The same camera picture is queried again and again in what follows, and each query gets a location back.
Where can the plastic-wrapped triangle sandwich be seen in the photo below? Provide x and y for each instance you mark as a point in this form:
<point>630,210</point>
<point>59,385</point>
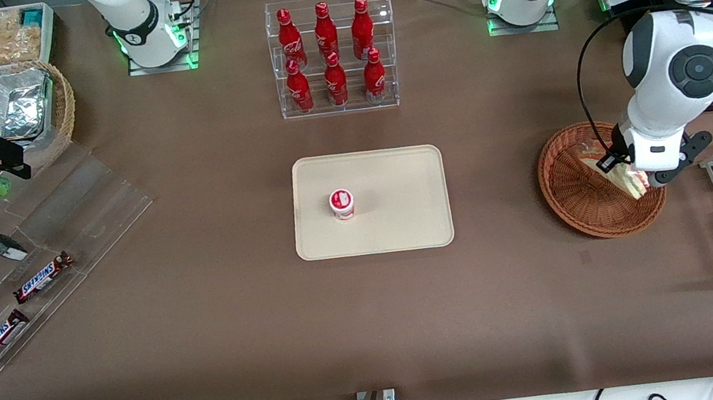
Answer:
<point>623,182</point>

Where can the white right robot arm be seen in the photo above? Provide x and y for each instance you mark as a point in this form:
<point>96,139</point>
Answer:
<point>133,23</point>

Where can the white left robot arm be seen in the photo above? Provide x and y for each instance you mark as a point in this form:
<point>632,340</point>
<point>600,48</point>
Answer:
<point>660,50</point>

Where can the light wicker basket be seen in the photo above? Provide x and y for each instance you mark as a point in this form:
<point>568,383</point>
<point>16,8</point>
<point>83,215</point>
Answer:
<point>65,107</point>

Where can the round brown wicker basket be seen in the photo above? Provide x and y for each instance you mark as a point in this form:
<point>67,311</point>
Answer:
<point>577,198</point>

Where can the cream plastic tray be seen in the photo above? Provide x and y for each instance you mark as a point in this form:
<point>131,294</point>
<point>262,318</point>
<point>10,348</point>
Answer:
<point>401,222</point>

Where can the small black white box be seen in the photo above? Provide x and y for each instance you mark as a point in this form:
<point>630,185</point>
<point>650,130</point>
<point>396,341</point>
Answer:
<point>4,245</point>

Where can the clear acrylic stepped shelf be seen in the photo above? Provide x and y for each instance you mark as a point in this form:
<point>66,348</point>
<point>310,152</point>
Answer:
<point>89,207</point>

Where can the teal snack pack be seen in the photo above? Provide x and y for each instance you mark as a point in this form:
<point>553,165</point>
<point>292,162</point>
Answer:
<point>32,17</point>

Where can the red cola bottle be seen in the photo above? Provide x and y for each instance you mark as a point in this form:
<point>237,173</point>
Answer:
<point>374,80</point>
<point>336,84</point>
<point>362,30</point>
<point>325,32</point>
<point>288,40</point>
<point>299,90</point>

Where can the clear acrylic bottle rack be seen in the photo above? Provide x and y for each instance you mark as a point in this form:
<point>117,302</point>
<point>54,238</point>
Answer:
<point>344,108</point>

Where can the strawberry yogurt cup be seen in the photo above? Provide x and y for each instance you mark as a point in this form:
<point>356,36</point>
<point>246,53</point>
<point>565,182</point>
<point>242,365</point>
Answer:
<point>342,203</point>

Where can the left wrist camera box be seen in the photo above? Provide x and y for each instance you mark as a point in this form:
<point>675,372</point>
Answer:
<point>682,158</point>

